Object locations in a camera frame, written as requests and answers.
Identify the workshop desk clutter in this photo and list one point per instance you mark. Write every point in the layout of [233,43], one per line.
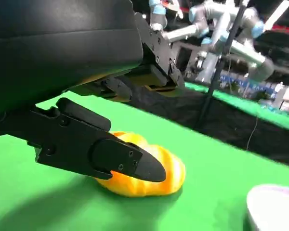
[267,91]

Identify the black stand pole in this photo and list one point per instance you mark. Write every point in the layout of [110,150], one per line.
[221,60]

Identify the orange and white bread roll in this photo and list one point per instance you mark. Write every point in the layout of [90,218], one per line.
[173,168]

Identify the black cloth backdrop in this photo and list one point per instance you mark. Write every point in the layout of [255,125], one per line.
[173,113]

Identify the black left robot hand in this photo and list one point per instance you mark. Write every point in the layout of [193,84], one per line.
[62,48]

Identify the green table cloth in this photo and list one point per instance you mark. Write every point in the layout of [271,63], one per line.
[207,192]

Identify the lilac plate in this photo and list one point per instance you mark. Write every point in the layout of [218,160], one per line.
[274,207]

